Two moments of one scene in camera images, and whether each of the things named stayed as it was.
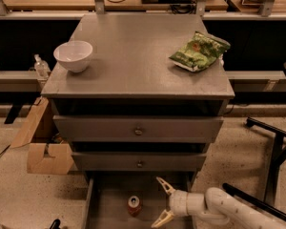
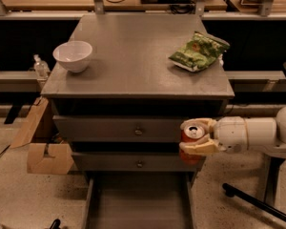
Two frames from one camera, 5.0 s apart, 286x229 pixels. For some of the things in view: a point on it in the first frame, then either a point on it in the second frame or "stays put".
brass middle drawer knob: (139, 163) stays put
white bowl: (74, 55) stays put
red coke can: (134, 205) → (190, 134)
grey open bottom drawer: (108, 195) stays put
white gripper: (177, 202) → (230, 133)
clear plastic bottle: (41, 68) stays put
